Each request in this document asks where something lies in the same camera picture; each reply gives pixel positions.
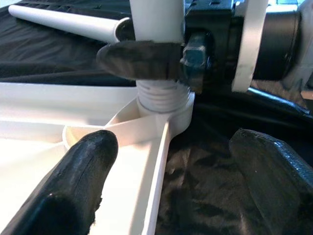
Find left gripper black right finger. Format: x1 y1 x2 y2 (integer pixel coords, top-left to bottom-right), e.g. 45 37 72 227
229 128 313 235

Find white plastic table top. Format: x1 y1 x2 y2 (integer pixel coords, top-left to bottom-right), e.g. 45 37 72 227
0 82 196 235

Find black plastic table cover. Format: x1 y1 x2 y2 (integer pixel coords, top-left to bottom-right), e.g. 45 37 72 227
0 0 313 235

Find white plastic table leg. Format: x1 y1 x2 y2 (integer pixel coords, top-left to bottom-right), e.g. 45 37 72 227
8 4 118 42
129 0 196 115

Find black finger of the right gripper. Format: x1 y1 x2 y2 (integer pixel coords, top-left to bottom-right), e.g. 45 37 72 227
96 40 183 81
114 17 135 42

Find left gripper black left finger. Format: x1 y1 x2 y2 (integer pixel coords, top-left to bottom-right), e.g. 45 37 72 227
0 129 119 235

